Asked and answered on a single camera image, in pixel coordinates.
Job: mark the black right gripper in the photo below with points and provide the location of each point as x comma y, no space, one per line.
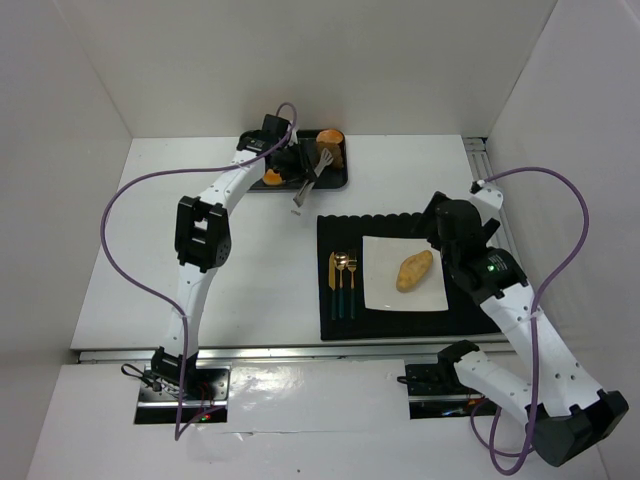
430,215

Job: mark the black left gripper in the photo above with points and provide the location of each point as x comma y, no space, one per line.
307,160

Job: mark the grey metal tongs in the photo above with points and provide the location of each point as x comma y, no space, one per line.
326,159

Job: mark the brown chocolate croissant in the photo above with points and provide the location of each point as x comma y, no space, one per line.
335,152

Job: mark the long yellow bread roll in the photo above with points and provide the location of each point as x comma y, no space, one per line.
412,270

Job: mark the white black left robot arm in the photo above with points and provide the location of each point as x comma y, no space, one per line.
203,244

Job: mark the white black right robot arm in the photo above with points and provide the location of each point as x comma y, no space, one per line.
563,409

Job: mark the black rectangular bread tray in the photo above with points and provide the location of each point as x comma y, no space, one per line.
329,180

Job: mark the orange white-centred donut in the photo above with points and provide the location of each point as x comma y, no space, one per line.
272,178

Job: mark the orange sesame burger bun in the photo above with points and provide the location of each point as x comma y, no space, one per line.
330,136

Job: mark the white square plate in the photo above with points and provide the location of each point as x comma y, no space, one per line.
381,263

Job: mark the black scalloped placemat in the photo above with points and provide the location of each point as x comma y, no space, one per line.
343,233

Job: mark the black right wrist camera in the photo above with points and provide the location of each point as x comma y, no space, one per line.
497,271

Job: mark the aluminium rail right side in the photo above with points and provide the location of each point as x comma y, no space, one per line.
480,160

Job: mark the gold knife green handle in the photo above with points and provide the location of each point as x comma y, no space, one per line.
332,285

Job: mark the gold fork green handle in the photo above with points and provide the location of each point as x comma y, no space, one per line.
352,268

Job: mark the gold spoon green handle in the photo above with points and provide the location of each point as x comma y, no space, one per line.
341,261

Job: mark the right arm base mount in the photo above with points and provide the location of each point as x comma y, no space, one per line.
432,395

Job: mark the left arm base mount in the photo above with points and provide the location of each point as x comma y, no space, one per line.
157,401

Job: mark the aluminium rail front edge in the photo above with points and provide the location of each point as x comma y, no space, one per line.
408,351

